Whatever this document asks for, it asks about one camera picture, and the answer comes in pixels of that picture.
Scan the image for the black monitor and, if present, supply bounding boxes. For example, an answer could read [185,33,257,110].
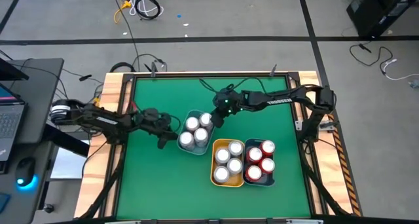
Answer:
[0,58,30,82]

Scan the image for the black equipment case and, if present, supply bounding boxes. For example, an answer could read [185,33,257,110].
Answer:
[346,0,419,39]

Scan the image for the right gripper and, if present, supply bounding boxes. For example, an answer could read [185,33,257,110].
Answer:
[211,88,246,128]

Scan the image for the silver Diet Coke can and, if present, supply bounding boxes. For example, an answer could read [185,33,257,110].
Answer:
[198,111,213,128]
[185,116,200,132]
[193,127,210,149]
[178,131,195,152]

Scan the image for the black floor cable with plug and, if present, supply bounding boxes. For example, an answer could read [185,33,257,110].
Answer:
[348,42,394,71]

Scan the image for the black desk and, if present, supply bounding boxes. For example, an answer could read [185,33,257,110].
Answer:
[0,58,65,224]

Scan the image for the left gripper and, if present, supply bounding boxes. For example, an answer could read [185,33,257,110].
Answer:
[140,107,179,149]

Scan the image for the black coiled cable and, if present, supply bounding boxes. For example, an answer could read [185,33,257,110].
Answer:
[134,0,162,21]

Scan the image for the white sheet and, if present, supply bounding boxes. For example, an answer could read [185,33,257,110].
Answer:
[48,151,88,180]

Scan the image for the black frame brace strut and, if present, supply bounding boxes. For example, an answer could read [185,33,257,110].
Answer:
[302,145,350,217]
[78,166,124,220]

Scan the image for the black computer mouse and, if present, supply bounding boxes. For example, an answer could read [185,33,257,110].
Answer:
[14,157,39,192]

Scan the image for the thick black cable loop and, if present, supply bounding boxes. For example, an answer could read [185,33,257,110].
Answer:
[109,62,137,73]

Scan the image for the red Fanta soda can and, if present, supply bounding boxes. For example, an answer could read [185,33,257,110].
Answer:
[246,164,263,182]
[247,147,263,163]
[260,139,276,156]
[260,157,276,174]

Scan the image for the yellow black hazard tape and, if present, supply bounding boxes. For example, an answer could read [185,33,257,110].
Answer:
[331,127,363,217]

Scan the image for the white Spindrift can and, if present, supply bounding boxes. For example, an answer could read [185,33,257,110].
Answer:
[215,147,231,165]
[213,166,230,184]
[227,157,243,174]
[228,140,244,157]

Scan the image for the yellow plastic bin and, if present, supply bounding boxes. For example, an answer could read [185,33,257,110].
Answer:
[209,138,246,188]

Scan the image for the grey-blue plastic bin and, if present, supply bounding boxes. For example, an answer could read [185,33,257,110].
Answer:
[243,138,276,187]

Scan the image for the translucent teal plastic bin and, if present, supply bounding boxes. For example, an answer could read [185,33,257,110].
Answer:
[176,109,217,156]

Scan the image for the yellow floor cable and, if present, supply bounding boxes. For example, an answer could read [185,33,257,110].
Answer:
[113,0,132,24]

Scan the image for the black laptop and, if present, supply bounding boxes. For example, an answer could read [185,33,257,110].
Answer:
[0,83,27,162]

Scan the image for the white floor cable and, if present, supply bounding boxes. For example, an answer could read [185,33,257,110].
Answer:
[380,57,419,82]

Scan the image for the blue pad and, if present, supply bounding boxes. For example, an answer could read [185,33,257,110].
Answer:
[0,193,10,215]

